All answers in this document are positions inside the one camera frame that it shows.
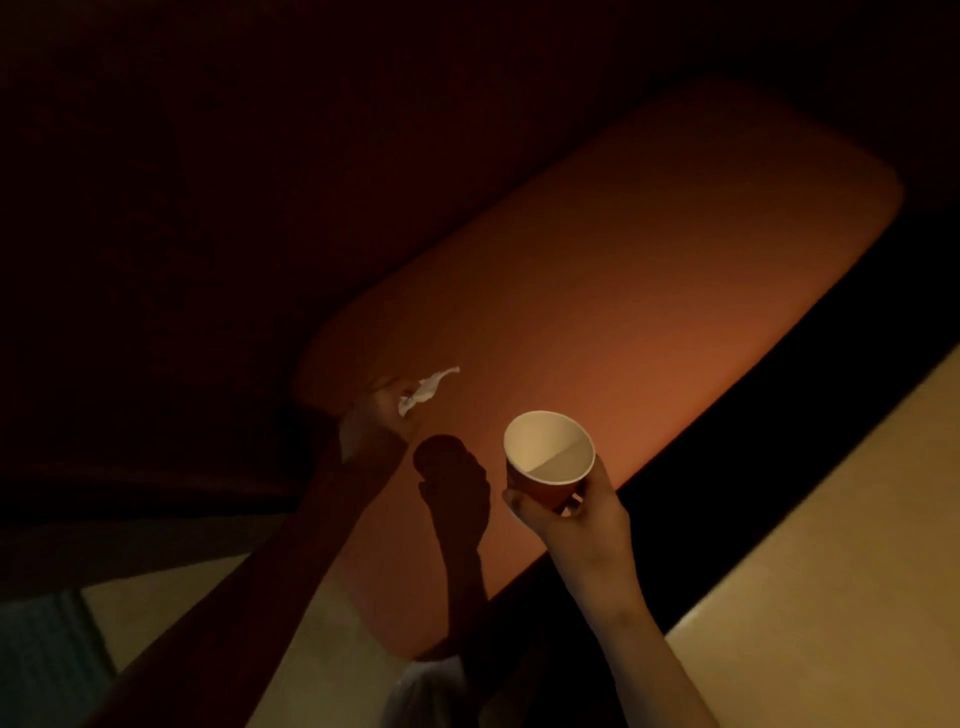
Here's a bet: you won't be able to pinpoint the person's white trousers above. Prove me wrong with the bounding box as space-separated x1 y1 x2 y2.
386 659 474 728

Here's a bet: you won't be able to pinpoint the striped blue-green rug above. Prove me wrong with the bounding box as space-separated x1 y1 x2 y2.
0 592 115 728

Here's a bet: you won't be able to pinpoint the person's left hand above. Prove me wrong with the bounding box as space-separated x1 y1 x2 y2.
337 374 421 470

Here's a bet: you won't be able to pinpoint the person's left forearm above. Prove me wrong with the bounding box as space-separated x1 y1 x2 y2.
82 449 410 728

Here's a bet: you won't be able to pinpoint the wooden square table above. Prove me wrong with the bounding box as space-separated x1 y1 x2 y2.
665 367 960 728

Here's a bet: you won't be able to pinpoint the white tissue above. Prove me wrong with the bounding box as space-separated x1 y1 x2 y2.
397 365 461 418

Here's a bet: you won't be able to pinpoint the person's right forearm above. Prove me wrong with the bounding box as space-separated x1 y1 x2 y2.
577 584 721 728

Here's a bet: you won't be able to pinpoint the red paper cup from booth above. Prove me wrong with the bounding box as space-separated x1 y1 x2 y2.
502 410 596 515

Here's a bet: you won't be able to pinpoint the person's right hand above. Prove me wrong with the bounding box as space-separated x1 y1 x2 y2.
502 457 639 601

